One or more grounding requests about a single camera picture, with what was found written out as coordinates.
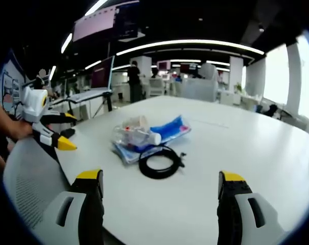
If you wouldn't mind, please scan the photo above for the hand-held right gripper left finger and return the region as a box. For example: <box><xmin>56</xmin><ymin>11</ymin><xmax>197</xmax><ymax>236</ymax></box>
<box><xmin>40</xmin><ymin>168</ymin><xmax>105</xmax><ymax>245</ymax></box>

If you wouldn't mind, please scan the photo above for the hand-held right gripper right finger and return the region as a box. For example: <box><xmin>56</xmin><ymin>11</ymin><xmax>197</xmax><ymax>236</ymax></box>
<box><xmin>217</xmin><ymin>170</ymin><xmax>286</xmax><ymax>245</ymax></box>

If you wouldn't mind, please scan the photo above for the clear plastic bag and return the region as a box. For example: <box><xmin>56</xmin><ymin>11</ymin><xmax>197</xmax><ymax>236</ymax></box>
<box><xmin>111</xmin><ymin>119</ymin><xmax>157</xmax><ymax>152</ymax></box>

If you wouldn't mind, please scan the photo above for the beige paper cup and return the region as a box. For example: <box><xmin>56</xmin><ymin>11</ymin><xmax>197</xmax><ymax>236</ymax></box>
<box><xmin>122</xmin><ymin>115</ymin><xmax>150</xmax><ymax>130</ymax></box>

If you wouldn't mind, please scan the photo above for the clear blue-edged folder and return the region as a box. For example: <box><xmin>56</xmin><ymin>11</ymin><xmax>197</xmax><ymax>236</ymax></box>
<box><xmin>111</xmin><ymin>141</ymin><xmax>163</xmax><ymax>166</ymax></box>

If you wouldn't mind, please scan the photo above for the white tube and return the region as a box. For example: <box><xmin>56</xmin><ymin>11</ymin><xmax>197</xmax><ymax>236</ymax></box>
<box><xmin>148</xmin><ymin>132</ymin><xmax>162</xmax><ymax>145</ymax></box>

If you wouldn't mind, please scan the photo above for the black cable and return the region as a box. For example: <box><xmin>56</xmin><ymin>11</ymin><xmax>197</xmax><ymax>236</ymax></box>
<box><xmin>138</xmin><ymin>146</ymin><xmax>187</xmax><ymax>180</ymax></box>

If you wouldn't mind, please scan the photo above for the blue plastic pouch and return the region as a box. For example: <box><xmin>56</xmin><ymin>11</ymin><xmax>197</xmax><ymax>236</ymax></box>
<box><xmin>150</xmin><ymin>115</ymin><xmax>192</xmax><ymax>144</ymax></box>

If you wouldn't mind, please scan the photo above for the person's left hand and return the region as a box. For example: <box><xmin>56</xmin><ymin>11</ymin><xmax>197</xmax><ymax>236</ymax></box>
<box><xmin>5</xmin><ymin>118</ymin><xmax>34</xmax><ymax>141</ymax></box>

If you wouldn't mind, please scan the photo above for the standing desk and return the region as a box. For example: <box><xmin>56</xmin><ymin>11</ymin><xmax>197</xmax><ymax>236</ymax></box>
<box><xmin>51</xmin><ymin>88</ymin><xmax>113</xmax><ymax>120</ymax></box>

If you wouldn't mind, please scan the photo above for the grey mesh chair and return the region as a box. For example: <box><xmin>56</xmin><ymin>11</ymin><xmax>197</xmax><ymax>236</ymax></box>
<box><xmin>3</xmin><ymin>137</ymin><xmax>71</xmax><ymax>232</ymax></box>

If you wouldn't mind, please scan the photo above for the desk monitor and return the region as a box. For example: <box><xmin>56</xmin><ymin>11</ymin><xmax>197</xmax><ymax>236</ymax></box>
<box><xmin>90</xmin><ymin>56</ymin><xmax>116</xmax><ymax>90</ymax></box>

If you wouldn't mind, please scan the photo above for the white table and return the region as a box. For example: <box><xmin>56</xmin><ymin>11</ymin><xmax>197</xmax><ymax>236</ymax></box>
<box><xmin>54</xmin><ymin>95</ymin><xmax>309</xmax><ymax>245</ymax></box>

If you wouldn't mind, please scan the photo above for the hanging pink screen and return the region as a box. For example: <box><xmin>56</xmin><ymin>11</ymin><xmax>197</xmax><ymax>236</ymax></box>
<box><xmin>72</xmin><ymin>6</ymin><xmax>118</xmax><ymax>43</ymax></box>

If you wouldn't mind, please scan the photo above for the hanging dark screen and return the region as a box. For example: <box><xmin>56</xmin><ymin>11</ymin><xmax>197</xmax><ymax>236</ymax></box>
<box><xmin>114</xmin><ymin>2</ymin><xmax>140</xmax><ymax>39</ymax></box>

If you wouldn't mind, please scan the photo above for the long ceiling light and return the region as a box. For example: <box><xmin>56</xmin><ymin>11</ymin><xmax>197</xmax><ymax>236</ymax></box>
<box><xmin>115</xmin><ymin>39</ymin><xmax>265</xmax><ymax>57</ymax></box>

